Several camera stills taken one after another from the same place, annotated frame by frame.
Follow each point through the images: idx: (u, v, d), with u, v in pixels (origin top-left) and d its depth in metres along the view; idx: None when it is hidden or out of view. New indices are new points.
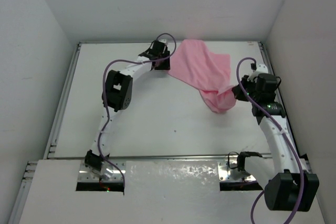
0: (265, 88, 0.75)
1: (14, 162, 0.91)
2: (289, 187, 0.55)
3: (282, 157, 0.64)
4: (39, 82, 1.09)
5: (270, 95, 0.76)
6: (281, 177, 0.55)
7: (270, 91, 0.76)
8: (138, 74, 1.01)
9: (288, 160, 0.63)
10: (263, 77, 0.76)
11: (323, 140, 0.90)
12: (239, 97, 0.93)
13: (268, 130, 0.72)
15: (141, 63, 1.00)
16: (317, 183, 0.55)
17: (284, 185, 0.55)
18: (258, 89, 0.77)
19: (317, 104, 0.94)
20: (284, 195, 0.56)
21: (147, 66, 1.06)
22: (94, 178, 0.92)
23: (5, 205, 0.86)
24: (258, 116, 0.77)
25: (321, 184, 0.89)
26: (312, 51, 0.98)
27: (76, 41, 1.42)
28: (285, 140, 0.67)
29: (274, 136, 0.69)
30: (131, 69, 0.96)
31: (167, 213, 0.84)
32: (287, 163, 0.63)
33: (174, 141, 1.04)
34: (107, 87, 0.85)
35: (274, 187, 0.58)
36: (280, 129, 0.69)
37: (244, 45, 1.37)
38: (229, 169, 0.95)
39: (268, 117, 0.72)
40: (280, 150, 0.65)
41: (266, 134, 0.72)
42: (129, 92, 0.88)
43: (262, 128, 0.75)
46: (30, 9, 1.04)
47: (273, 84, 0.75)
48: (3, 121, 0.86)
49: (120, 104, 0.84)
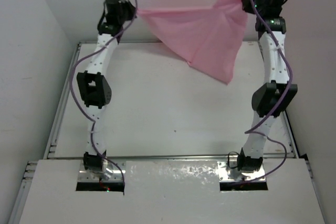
0: (272, 3, 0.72)
1: (14, 161, 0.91)
2: (270, 94, 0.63)
3: (272, 69, 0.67)
4: (39, 81, 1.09)
5: (275, 10, 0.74)
6: (266, 86, 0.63)
7: (276, 6, 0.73)
8: (107, 61, 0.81)
9: (276, 72, 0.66)
10: None
11: (323, 139, 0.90)
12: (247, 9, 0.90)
13: (265, 45, 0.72)
15: (104, 48, 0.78)
16: (295, 91, 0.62)
17: (267, 92, 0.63)
18: (265, 3, 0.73)
19: (317, 103, 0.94)
20: (268, 99, 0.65)
21: (113, 44, 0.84)
22: (94, 178, 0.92)
23: (6, 206, 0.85)
24: (260, 30, 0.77)
25: (322, 183, 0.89)
26: (312, 50, 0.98)
27: (76, 42, 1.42)
28: (279, 54, 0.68)
29: (270, 51, 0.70)
30: (97, 61, 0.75)
31: (166, 213, 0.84)
32: (275, 74, 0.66)
33: (174, 141, 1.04)
34: (83, 92, 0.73)
35: (260, 92, 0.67)
36: (276, 45, 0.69)
37: (244, 46, 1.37)
38: (229, 169, 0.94)
39: (268, 33, 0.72)
40: (271, 63, 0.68)
41: (264, 48, 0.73)
42: (107, 84, 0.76)
43: (261, 43, 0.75)
46: (30, 9, 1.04)
47: None
48: (3, 121, 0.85)
49: (104, 101, 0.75)
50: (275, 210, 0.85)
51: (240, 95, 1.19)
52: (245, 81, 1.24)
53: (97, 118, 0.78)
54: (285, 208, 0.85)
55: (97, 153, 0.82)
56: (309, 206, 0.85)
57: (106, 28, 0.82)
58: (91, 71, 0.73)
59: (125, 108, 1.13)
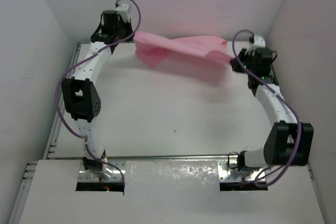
0: (261, 63, 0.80)
1: (14, 161, 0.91)
2: (284, 137, 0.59)
3: (277, 112, 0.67)
4: (39, 81, 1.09)
5: (265, 70, 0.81)
6: (277, 127, 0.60)
7: (265, 66, 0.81)
8: (98, 67, 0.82)
9: (282, 113, 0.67)
10: (260, 52, 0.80)
11: (322, 140, 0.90)
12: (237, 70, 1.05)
13: (263, 97, 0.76)
15: (96, 55, 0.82)
16: (312, 131, 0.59)
17: (280, 135, 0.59)
18: (254, 64, 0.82)
19: (317, 104, 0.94)
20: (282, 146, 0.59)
21: (106, 53, 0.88)
22: (94, 178, 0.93)
23: (6, 205, 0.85)
24: (254, 88, 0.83)
25: (322, 184, 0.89)
26: (312, 50, 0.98)
27: (76, 42, 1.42)
28: (279, 100, 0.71)
29: (270, 99, 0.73)
30: (87, 68, 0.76)
31: (166, 213, 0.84)
32: (282, 115, 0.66)
33: (174, 141, 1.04)
34: (67, 102, 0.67)
35: (272, 140, 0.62)
36: (273, 92, 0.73)
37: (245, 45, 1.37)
38: (229, 169, 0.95)
39: (263, 85, 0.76)
40: (275, 107, 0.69)
41: (263, 100, 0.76)
42: (96, 93, 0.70)
43: (259, 98, 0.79)
46: (30, 9, 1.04)
47: (269, 59, 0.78)
48: (3, 121, 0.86)
49: (91, 112, 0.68)
50: (275, 210, 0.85)
51: (241, 95, 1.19)
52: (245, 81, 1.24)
53: (89, 129, 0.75)
54: (284, 208, 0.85)
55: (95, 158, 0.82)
56: (310, 207, 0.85)
57: (101, 38, 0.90)
58: (79, 77, 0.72)
59: (126, 108, 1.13)
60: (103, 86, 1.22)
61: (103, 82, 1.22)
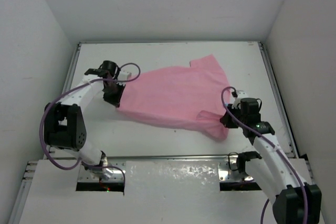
0: (250, 111, 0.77)
1: (14, 162, 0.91)
2: (295, 203, 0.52)
3: (281, 173, 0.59)
4: (39, 82, 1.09)
5: (255, 117, 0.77)
6: (286, 194, 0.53)
7: (255, 113, 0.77)
8: (88, 99, 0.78)
9: (287, 175, 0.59)
10: (245, 100, 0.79)
11: (322, 140, 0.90)
12: (229, 124, 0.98)
13: (261, 149, 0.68)
15: (88, 84, 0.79)
16: (319, 194, 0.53)
17: (291, 204, 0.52)
18: (243, 113, 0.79)
19: (317, 104, 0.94)
20: (294, 212, 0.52)
21: (98, 85, 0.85)
22: (94, 178, 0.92)
23: (6, 206, 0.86)
24: (251, 137, 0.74)
25: (322, 184, 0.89)
26: (312, 52, 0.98)
27: (76, 42, 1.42)
28: (281, 157, 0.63)
29: (270, 155, 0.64)
30: (76, 95, 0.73)
31: (166, 212, 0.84)
32: (287, 179, 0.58)
33: (174, 141, 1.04)
34: (49, 129, 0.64)
35: (280, 205, 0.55)
36: (273, 147, 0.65)
37: (245, 45, 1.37)
38: (230, 170, 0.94)
39: (260, 137, 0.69)
40: (277, 167, 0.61)
41: (262, 153, 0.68)
42: (82, 122, 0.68)
43: (256, 149, 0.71)
46: (30, 10, 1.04)
47: (255, 105, 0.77)
48: (3, 121, 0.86)
49: (73, 143, 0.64)
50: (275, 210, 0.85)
51: None
52: (245, 81, 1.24)
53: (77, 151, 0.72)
54: None
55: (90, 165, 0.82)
56: None
57: (96, 71, 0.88)
58: (65, 103, 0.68)
59: None
60: None
61: None
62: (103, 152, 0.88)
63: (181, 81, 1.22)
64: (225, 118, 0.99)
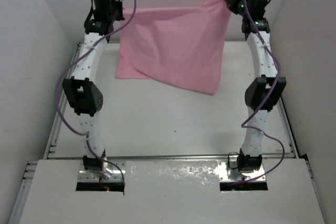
0: (256, 7, 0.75)
1: (14, 162, 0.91)
2: (261, 88, 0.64)
3: (261, 65, 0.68)
4: (39, 82, 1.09)
5: (259, 12, 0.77)
6: (258, 80, 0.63)
7: (261, 9, 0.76)
8: (97, 63, 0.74)
9: (265, 67, 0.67)
10: None
11: (323, 139, 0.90)
12: (232, 7, 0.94)
13: (252, 44, 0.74)
15: (92, 49, 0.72)
16: (284, 84, 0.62)
17: (257, 87, 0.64)
18: (250, 6, 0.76)
19: (317, 103, 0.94)
20: (259, 93, 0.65)
21: (103, 44, 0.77)
22: (94, 178, 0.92)
23: (6, 206, 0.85)
24: (246, 33, 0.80)
25: (322, 183, 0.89)
26: (313, 50, 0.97)
27: (76, 42, 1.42)
28: (266, 51, 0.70)
29: (257, 49, 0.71)
30: (84, 65, 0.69)
31: (167, 213, 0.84)
32: (264, 68, 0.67)
33: (174, 141, 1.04)
34: (71, 98, 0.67)
35: (251, 89, 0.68)
36: (262, 43, 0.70)
37: (245, 45, 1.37)
38: (229, 169, 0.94)
39: (255, 33, 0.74)
40: (260, 60, 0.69)
41: (251, 48, 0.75)
42: (96, 87, 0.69)
43: (249, 44, 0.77)
46: (29, 9, 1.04)
47: (264, 1, 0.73)
48: (3, 121, 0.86)
49: (94, 106, 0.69)
50: (275, 210, 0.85)
51: (241, 95, 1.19)
52: (245, 81, 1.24)
53: (91, 125, 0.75)
54: (284, 207, 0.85)
55: (96, 156, 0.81)
56: (309, 206, 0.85)
57: (95, 25, 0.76)
58: (78, 77, 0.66)
59: (126, 108, 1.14)
60: (103, 85, 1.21)
61: (103, 83, 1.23)
62: (105, 151, 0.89)
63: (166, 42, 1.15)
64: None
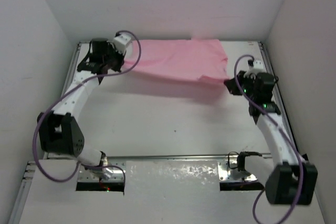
0: (262, 89, 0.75)
1: (14, 162, 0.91)
2: (288, 179, 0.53)
3: (279, 150, 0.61)
4: (39, 82, 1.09)
5: (266, 95, 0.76)
6: (281, 169, 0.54)
7: (268, 91, 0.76)
8: (83, 100, 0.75)
9: (286, 151, 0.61)
10: (261, 77, 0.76)
11: (322, 139, 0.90)
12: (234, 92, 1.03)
13: (264, 127, 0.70)
15: (81, 85, 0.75)
16: (315, 174, 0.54)
17: (283, 177, 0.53)
18: (256, 89, 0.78)
19: (317, 104, 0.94)
20: (284, 190, 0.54)
21: (93, 83, 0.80)
22: (94, 178, 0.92)
23: (5, 206, 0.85)
24: (255, 116, 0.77)
25: (322, 183, 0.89)
26: (313, 51, 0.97)
27: (76, 42, 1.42)
28: (282, 135, 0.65)
29: (271, 132, 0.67)
30: (69, 100, 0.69)
31: (167, 213, 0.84)
32: (285, 155, 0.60)
33: (174, 141, 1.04)
34: (45, 138, 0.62)
35: (273, 181, 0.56)
36: (276, 126, 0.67)
37: (244, 45, 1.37)
38: (229, 169, 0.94)
39: (264, 115, 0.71)
40: (277, 144, 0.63)
41: (264, 132, 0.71)
42: (77, 128, 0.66)
43: (259, 127, 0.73)
46: (30, 9, 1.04)
47: (271, 85, 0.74)
48: (3, 121, 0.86)
49: (71, 150, 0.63)
50: (275, 209, 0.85)
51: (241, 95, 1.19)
52: None
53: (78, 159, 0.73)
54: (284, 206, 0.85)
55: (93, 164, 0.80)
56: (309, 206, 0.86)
57: (88, 66, 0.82)
58: (59, 112, 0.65)
59: (126, 108, 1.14)
60: (103, 86, 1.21)
61: (103, 83, 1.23)
62: (104, 152, 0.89)
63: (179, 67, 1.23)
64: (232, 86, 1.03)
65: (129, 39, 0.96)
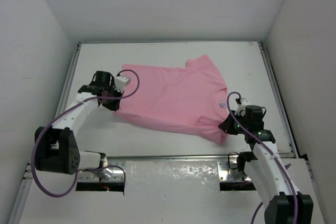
0: (253, 117, 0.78)
1: (14, 161, 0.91)
2: (285, 210, 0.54)
3: (275, 180, 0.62)
4: (39, 82, 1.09)
5: (258, 124, 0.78)
6: (277, 200, 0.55)
7: (259, 120, 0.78)
8: (82, 118, 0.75)
9: (282, 182, 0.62)
10: (250, 107, 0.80)
11: (322, 140, 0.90)
12: (230, 130, 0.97)
13: (260, 156, 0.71)
15: (81, 104, 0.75)
16: (311, 205, 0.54)
17: (280, 207, 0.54)
18: (247, 119, 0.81)
19: (317, 105, 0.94)
20: (282, 220, 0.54)
21: (92, 103, 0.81)
22: (94, 178, 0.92)
23: (5, 206, 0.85)
24: (251, 144, 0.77)
25: (322, 184, 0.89)
26: (313, 52, 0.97)
27: (76, 42, 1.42)
28: (277, 164, 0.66)
29: (267, 161, 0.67)
30: (69, 116, 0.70)
31: (167, 213, 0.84)
32: (281, 186, 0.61)
33: (174, 142, 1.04)
34: (40, 154, 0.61)
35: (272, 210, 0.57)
36: (271, 155, 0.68)
37: (244, 45, 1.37)
38: (229, 169, 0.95)
39: (260, 144, 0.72)
40: (273, 174, 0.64)
41: (260, 161, 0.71)
42: (74, 146, 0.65)
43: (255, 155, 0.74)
46: (30, 10, 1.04)
47: (260, 113, 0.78)
48: (3, 121, 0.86)
49: (65, 169, 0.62)
50: None
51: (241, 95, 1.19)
52: (244, 83, 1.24)
53: None
54: None
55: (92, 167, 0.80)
56: None
57: (89, 88, 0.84)
58: (57, 126, 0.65)
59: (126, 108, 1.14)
60: None
61: None
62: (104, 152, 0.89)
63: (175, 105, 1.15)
64: (226, 124, 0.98)
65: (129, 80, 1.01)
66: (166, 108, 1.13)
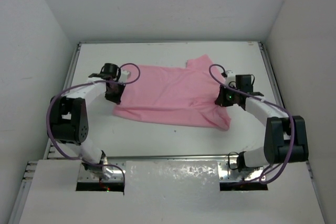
0: (243, 83, 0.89)
1: (14, 161, 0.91)
2: (280, 130, 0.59)
3: (268, 112, 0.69)
4: (39, 82, 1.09)
5: (248, 88, 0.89)
6: (272, 121, 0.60)
7: (248, 84, 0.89)
8: (91, 97, 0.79)
9: (273, 112, 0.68)
10: (240, 75, 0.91)
11: (322, 139, 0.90)
12: (225, 103, 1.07)
13: (252, 106, 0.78)
15: (92, 84, 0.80)
16: (303, 123, 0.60)
17: (275, 127, 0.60)
18: (237, 86, 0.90)
19: (318, 103, 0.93)
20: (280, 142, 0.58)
21: (101, 86, 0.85)
22: (94, 178, 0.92)
23: (5, 206, 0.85)
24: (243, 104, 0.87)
25: (322, 182, 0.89)
26: (313, 50, 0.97)
27: (76, 42, 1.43)
28: (267, 104, 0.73)
29: (259, 105, 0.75)
30: (81, 91, 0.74)
31: (167, 213, 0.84)
32: (273, 114, 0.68)
33: (174, 141, 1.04)
34: (52, 120, 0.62)
35: (269, 138, 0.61)
36: (259, 99, 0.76)
37: (244, 45, 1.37)
38: (229, 169, 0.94)
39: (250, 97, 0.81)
40: (265, 110, 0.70)
41: (254, 111, 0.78)
42: (85, 116, 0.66)
43: (249, 109, 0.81)
46: (30, 9, 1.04)
47: (248, 77, 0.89)
48: (3, 121, 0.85)
49: (76, 136, 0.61)
50: (275, 210, 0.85)
51: None
52: None
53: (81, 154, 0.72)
54: (284, 206, 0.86)
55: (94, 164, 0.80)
56: (309, 206, 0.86)
57: (99, 75, 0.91)
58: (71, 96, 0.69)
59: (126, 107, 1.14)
60: None
61: None
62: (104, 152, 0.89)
63: (172, 99, 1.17)
64: (220, 99, 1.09)
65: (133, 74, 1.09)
66: (164, 104, 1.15)
